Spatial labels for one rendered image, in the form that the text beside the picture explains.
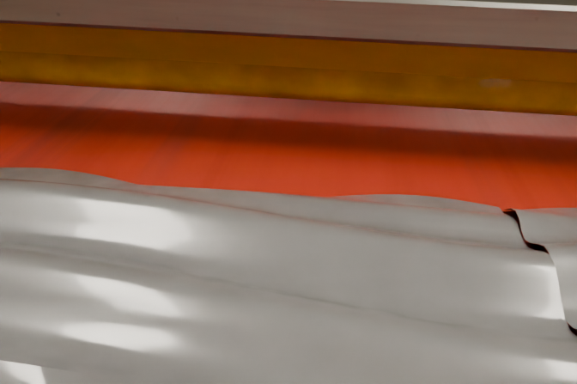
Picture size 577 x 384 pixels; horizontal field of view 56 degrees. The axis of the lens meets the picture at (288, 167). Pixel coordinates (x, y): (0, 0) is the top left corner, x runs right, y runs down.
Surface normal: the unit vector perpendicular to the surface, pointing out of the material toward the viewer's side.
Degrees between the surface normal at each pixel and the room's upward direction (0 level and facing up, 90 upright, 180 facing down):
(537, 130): 0
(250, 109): 0
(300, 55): 90
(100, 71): 90
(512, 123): 0
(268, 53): 90
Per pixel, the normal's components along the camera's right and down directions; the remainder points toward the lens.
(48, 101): 0.03, -0.89
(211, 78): -0.10, 0.45
